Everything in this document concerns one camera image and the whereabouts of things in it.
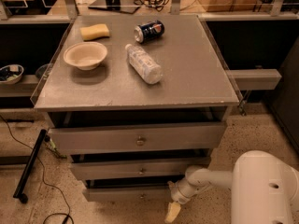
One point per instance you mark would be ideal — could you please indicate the black bar on floor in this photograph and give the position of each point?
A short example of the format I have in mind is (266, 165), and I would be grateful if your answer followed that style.
(19, 194)

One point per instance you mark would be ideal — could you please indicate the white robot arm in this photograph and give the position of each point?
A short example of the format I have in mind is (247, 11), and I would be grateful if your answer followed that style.
(264, 189)

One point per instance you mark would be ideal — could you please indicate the black monitor stand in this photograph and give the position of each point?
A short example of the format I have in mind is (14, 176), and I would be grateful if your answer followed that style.
(122, 6)

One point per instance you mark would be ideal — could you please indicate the grey metal side beam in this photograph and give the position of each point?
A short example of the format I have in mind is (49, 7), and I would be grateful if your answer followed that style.
(255, 79)

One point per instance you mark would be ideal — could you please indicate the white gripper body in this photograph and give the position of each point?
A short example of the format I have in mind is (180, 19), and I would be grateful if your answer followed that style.
(178, 192)

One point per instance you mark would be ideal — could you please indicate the grey drawer cabinet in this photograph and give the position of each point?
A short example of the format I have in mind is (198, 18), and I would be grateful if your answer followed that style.
(194, 89)

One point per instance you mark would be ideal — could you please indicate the yellow sponge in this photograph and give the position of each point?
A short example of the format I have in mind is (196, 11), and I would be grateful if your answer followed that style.
(94, 32)

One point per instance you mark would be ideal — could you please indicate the blue pepsi can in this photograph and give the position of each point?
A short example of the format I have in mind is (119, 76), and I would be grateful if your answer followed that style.
(148, 31)

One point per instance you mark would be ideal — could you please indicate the white paper bowl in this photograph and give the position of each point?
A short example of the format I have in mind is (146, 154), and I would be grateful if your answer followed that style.
(85, 55)

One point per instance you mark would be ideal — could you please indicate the grey drawer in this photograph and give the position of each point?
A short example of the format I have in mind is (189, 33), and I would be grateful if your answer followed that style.
(147, 192)
(137, 168)
(137, 138)

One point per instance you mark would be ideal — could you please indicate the bowl with dark items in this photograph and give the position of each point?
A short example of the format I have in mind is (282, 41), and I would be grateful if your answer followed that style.
(11, 74)

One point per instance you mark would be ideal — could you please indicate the clear plastic water bottle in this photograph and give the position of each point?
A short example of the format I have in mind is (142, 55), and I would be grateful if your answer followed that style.
(145, 66)

